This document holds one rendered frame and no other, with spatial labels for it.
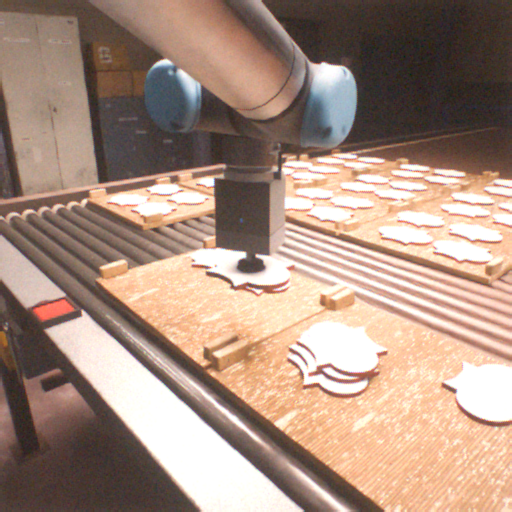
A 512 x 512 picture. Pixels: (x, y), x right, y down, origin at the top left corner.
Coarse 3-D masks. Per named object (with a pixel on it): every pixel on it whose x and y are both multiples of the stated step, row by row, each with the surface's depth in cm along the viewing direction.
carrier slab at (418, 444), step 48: (288, 336) 74; (384, 336) 74; (432, 336) 74; (240, 384) 63; (288, 384) 63; (384, 384) 63; (432, 384) 63; (288, 432) 54; (336, 432) 54; (384, 432) 54; (432, 432) 54; (480, 432) 54; (336, 480) 49; (384, 480) 48; (432, 480) 48; (480, 480) 48
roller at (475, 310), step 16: (288, 240) 122; (320, 256) 114; (336, 256) 111; (368, 272) 104; (384, 272) 102; (400, 288) 98; (416, 288) 95; (448, 304) 90; (464, 304) 88; (496, 320) 84
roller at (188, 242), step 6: (150, 228) 135; (156, 228) 134; (162, 228) 132; (168, 228) 131; (162, 234) 131; (168, 234) 129; (174, 234) 127; (180, 234) 127; (174, 240) 126; (180, 240) 124; (186, 240) 123; (192, 240) 122; (186, 246) 122; (192, 246) 120; (198, 246) 119
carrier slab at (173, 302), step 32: (128, 288) 91; (160, 288) 91; (192, 288) 91; (224, 288) 91; (320, 288) 91; (160, 320) 79; (192, 320) 79; (224, 320) 79; (256, 320) 79; (288, 320) 79; (192, 352) 70
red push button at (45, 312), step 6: (42, 306) 85; (48, 306) 85; (54, 306) 85; (60, 306) 85; (66, 306) 85; (36, 312) 83; (42, 312) 83; (48, 312) 83; (54, 312) 83; (60, 312) 83; (42, 318) 81; (48, 318) 81
